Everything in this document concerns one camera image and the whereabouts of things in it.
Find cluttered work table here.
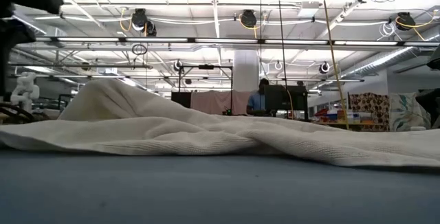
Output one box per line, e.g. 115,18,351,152
314,107,389,127

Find black metal frame stand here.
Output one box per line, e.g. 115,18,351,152
177,64,234,115

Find cream plaid waffle towel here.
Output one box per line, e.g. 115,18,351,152
0,78,440,168

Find floral patterned fabric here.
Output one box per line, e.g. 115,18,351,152
390,92,430,132

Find long ceiling light bar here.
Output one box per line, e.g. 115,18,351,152
34,36,440,47

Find white building pillar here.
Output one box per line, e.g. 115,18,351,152
233,49,261,93

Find person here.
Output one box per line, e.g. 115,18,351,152
246,78,271,115

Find brown patterned fabric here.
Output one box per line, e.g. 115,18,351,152
349,92,391,132

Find black hanging cable loop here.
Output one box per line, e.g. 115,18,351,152
131,43,149,56

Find pink hanging cloth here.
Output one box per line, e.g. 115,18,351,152
190,91,252,115

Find yellow hanging cable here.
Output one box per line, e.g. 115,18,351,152
320,0,350,131

